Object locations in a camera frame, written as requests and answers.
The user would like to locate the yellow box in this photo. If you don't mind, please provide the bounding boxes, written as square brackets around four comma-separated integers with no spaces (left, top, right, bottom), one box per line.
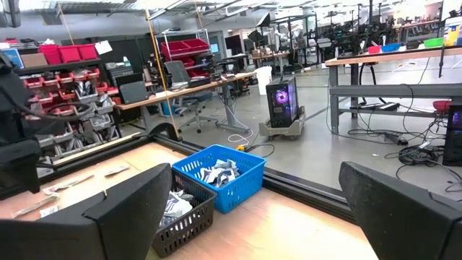
[443,24,462,47]

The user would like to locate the black power strip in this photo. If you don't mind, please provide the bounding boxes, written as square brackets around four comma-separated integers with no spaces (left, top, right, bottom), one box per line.
[383,131,409,147]

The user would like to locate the looped black floor cable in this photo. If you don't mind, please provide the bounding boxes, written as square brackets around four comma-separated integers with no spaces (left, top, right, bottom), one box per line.
[247,143,276,159]

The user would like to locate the black flat device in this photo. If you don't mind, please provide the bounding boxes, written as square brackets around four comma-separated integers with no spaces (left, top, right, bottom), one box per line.
[349,101,401,111]

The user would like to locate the black plastic basket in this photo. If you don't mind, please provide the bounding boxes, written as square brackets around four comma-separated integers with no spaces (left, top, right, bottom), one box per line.
[151,168,217,258]

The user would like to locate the PC tower with purple fan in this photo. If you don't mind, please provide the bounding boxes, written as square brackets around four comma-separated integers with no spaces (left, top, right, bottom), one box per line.
[266,76,300,129]

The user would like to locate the blue plastic basket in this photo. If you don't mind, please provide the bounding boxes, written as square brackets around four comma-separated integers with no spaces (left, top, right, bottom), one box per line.
[172,144,267,214]

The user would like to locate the shelf with small red bins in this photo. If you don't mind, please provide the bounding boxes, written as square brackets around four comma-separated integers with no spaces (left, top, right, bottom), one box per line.
[14,59,122,160]

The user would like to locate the dark grey laptop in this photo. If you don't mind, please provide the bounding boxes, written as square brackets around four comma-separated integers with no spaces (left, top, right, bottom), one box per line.
[115,72,149,105]

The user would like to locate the chrome wire shelving rack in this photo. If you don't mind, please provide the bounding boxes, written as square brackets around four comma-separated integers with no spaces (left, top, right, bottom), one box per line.
[154,27,214,79]

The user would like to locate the large red storage bin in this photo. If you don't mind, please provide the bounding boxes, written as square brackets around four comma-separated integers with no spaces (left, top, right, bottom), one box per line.
[58,45,82,64]
[38,44,62,66]
[77,43,99,61]

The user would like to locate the white waste bin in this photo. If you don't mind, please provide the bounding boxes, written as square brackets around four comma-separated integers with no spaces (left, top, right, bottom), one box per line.
[255,66,274,96]

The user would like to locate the thin tan hanging cable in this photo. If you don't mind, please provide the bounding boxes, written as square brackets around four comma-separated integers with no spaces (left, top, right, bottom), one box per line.
[193,0,205,30]
[57,5,76,47]

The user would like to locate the long wooden workbench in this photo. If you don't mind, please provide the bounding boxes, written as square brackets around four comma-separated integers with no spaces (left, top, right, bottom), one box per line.
[324,45,462,135]

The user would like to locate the blue printed sign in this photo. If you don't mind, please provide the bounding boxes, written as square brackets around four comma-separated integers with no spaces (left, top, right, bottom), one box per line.
[1,48,25,70]

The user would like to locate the white dark-print packet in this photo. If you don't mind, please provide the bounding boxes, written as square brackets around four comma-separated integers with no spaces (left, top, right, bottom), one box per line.
[169,189,196,203]
[217,172,241,189]
[160,196,194,228]
[212,158,240,175]
[196,168,218,186]

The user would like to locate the white floor cable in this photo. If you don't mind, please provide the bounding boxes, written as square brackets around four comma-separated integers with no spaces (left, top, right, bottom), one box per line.
[227,108,254,145]

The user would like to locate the black PC tower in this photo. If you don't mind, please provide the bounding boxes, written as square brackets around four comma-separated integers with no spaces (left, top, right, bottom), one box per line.
[443,104,462,167]

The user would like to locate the grey wheeled dolly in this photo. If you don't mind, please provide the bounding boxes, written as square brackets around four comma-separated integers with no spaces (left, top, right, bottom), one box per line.
[258,105,307,142]

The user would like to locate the wooden top desk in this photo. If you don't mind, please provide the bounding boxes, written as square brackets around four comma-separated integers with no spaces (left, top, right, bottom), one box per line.
[113,71,258,135]

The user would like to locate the black workbench cable bundle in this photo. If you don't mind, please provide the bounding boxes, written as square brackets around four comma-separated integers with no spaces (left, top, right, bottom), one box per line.
[326,56,447,146]

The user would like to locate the white paper tag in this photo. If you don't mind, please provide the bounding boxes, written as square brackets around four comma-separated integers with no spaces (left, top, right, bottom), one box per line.
[94,40,114,56]

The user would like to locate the grey office chair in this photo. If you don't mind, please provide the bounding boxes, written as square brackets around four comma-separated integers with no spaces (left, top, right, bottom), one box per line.
[164,60,219,134]

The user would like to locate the black left wrist camera cable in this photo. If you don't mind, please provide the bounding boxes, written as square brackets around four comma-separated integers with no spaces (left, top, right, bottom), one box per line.
[0,84,95,123]

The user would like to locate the black stand pole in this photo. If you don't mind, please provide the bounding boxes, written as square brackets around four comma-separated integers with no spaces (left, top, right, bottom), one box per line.
[437,16,448,79]

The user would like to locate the black standing monitor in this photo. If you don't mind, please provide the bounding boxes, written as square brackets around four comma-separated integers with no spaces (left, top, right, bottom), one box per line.
[224,33,243,56]

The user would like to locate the brown cardboard box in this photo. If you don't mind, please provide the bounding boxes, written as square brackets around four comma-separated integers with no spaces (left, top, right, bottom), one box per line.
[20,53,48,69]

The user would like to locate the wide red storage bin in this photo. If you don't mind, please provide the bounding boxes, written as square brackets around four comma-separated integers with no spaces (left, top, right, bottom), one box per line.
[160,40,191,57]
[183,38,210,52]

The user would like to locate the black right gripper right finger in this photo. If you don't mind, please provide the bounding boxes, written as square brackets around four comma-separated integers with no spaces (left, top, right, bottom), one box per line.
[338,161,462,260]

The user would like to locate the tall black rig frame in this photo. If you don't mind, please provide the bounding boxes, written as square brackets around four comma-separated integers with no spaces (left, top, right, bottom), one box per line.
[269,13,321,70]

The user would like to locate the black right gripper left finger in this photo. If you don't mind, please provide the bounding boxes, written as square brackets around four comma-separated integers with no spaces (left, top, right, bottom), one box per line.
[0,162,173,260]

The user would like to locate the tangled black floor cables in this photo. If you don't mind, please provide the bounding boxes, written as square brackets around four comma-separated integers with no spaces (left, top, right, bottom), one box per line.
[383,143,462,194]

